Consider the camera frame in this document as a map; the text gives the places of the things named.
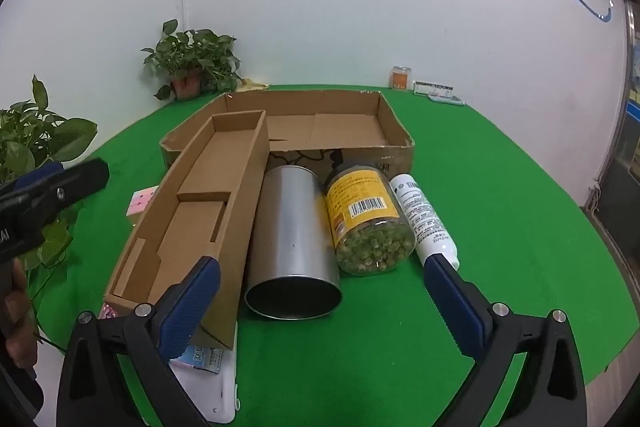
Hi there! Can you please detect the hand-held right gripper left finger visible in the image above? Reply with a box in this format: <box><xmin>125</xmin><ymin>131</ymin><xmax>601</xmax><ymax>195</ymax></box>
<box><xmin>57</xmin><ymin>256</ymin><xmax>221</xmax><ymax>427</ymax></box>

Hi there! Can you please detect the green leafy plant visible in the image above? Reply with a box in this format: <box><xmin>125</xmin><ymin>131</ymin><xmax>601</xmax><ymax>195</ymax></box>
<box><xmin>0</xmin><ymin>74</ymin><xmax>98</xmax><ymax>353</ymax></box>

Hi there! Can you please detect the yellow label clear jar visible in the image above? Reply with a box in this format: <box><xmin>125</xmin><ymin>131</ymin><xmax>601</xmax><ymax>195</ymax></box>
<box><xmin>324</xmin><ymin>164</ymin><xmax>417</xmax><ymax>277</ymax></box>

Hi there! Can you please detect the potted plant terracotta pot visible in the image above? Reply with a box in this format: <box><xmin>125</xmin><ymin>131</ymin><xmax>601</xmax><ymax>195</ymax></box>
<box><xmin>141</xmin><ymin>19</ymin><xmax>244</xmax><ymax>102</ymax></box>

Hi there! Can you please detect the pastel puzzle cube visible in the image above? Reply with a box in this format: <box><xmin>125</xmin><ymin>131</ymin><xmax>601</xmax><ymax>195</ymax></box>
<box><xmin>127</xmin><ymin>187</ymin><xmax>160</xmax><ymax>224</ymax></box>

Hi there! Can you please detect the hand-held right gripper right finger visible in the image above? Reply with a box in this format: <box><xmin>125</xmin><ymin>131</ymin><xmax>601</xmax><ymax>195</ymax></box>
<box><xmin>422</xmin><ymin>252</ymin><xmax>586</xmax><ymax>427</ymax></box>

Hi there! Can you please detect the small orange box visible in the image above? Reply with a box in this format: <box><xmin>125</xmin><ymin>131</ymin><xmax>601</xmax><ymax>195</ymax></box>
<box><xmin>391</xmin><ymin>66</ymin><xmax>414</xmax><ymax>90</ymax></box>

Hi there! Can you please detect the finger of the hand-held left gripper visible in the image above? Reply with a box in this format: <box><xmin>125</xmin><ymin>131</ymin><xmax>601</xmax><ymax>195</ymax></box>
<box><xmin>0</xmin><ymin>159</ymin><xmax>111</xmax><ymax>233</ymax></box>
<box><xmin>0</xmin><ymin>161</ymin><xmax>65</xmax><ymax>198</ymax></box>

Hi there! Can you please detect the narrow cardboard insert tray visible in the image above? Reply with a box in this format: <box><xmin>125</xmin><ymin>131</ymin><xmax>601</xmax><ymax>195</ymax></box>
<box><xmin>103</xmin><ymin>109</ymin><xmax>269</xmax><ymax>350</ymax></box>

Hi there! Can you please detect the white bottle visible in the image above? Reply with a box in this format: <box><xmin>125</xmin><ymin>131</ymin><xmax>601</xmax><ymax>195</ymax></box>
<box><xmin>389</xmin><ymin>173</ymin><xmax>461</xmax><ymax>270</ymax></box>

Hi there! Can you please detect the glass door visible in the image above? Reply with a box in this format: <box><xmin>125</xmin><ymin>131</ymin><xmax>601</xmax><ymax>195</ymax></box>
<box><xmin>582</xmin><ymin>0</ymin><xmax>640</xmax><ymax>308</ymax></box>

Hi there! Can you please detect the white desk card stand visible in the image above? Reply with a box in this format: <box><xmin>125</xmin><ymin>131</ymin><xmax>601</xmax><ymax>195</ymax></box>
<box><xmin>413</xmin><ymin>80</ymin><xmax>455</xmax><ymax>100</ymax></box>

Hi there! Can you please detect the large cardboard box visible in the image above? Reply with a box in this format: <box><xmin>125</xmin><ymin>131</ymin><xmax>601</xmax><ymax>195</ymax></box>
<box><xmin>160</xmin><ymin>89</ymin><xmax>416</xmax><ymax>188</ymax></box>

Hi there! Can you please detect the white fan package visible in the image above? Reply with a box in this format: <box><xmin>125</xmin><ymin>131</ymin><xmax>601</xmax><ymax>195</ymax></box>
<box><xmin>167</xmin><ymin>322</ymin><xmax>241</xmax><ymax>424</ymax></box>

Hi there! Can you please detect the silver metal can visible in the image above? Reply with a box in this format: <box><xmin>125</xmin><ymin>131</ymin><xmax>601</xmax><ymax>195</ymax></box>
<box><xmin>244</xmin><ymin>166</ymin><xmax>343</xmax><ymax>322</ymax></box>

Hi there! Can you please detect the person's left hand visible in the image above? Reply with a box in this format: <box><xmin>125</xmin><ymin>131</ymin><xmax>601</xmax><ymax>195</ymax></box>
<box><xmin>0</xmin><ymin>257</ymin><xmax>39</xmax><ymax>370</ymax></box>

